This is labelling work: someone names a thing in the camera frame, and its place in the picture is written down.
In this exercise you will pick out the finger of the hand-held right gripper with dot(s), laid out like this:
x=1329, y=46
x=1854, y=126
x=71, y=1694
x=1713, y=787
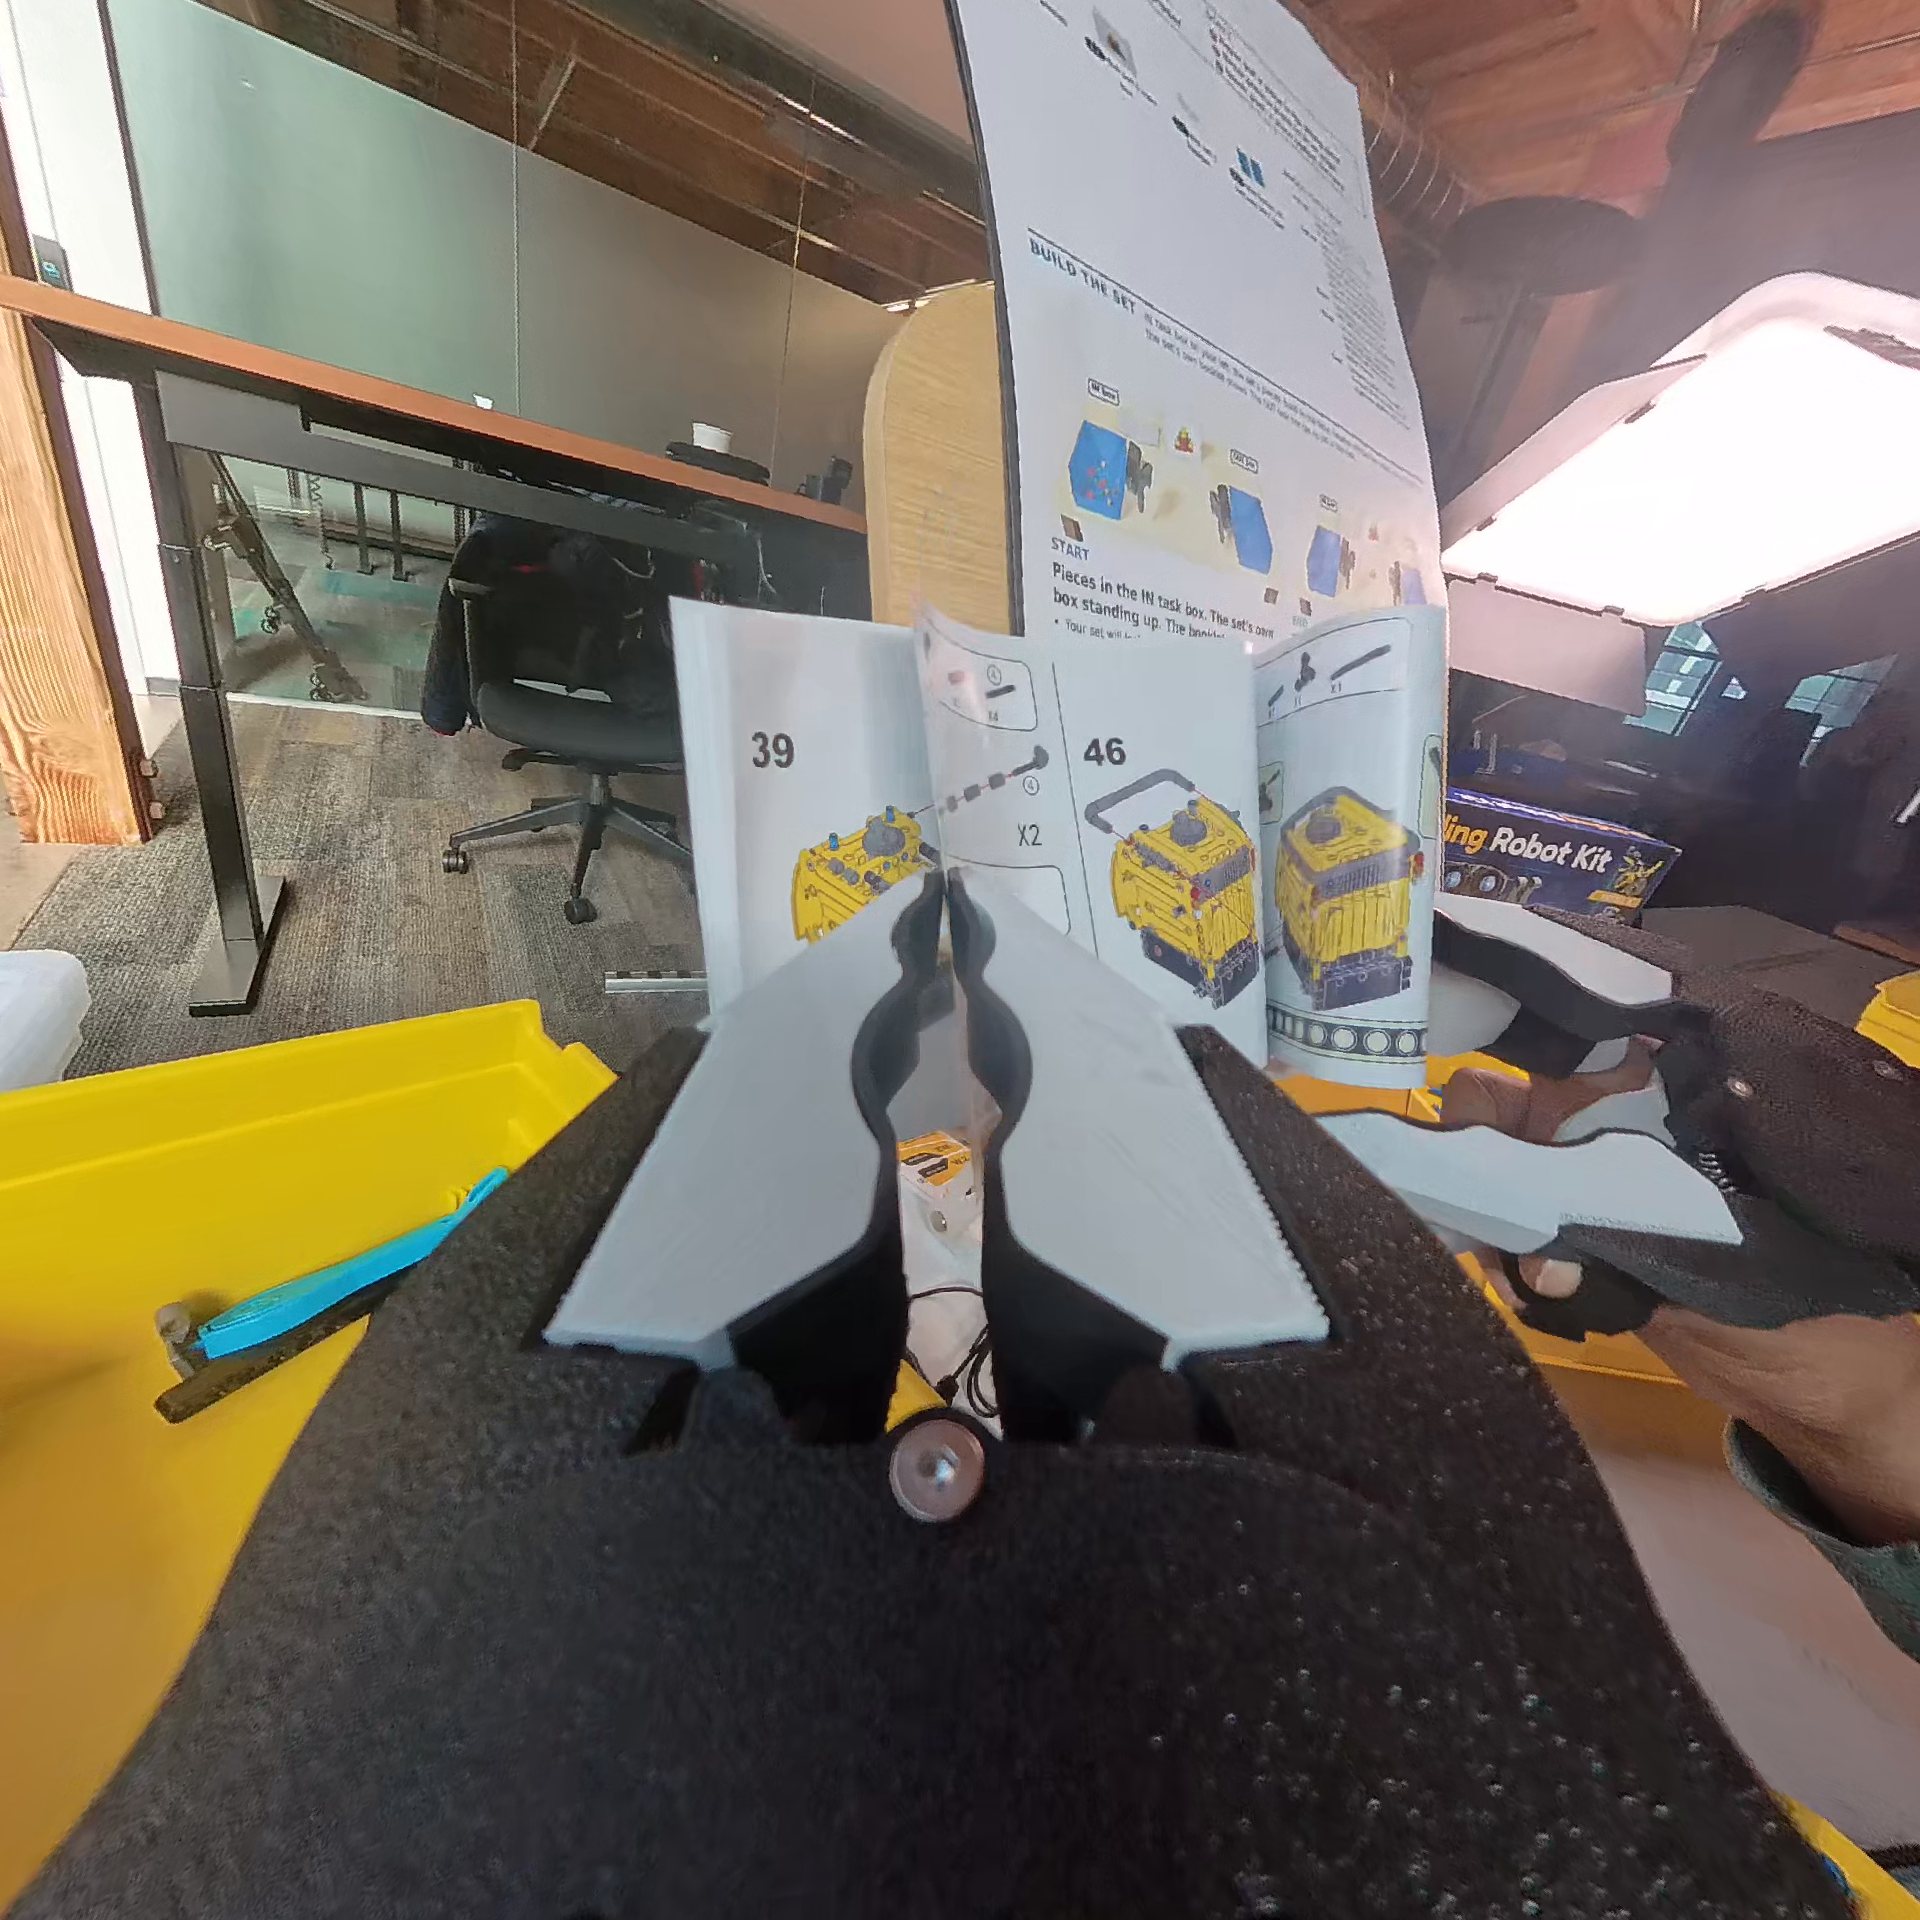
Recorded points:
x=1559, y=1192
x=1574, y=958

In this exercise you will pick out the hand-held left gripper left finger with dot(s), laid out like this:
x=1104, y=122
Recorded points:
x=720, y=1185

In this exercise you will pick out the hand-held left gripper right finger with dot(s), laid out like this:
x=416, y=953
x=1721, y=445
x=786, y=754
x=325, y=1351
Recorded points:
x=1155, y=1185

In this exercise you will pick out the lego instruction booklet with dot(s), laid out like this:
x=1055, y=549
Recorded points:
x=1171, y=840

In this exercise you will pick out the person's right forearm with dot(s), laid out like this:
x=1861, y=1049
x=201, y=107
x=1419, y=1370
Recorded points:
x=1861, y=1575

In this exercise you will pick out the person's right hand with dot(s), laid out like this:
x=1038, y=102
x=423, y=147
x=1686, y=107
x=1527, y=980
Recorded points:
x=1814, y=1409

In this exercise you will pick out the dark blue toy box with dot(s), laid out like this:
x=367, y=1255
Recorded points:
x=1559, y=855

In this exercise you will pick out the blue brick separator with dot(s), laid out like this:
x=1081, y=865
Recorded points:
x=331, y=1283

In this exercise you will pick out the black office chair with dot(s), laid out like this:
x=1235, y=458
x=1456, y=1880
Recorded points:
x=585, y=720

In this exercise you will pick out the white light panel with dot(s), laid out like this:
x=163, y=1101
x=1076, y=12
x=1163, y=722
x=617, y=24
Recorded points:
x=1695, y=479

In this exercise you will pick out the brown standing desk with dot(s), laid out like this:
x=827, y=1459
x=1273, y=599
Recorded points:
x=213, y=778

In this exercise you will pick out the clear plastic box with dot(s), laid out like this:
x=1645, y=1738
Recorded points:
x=38, y=1021

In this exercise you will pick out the white task instruction sheet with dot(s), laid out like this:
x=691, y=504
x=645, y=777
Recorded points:
x=1199, y=300

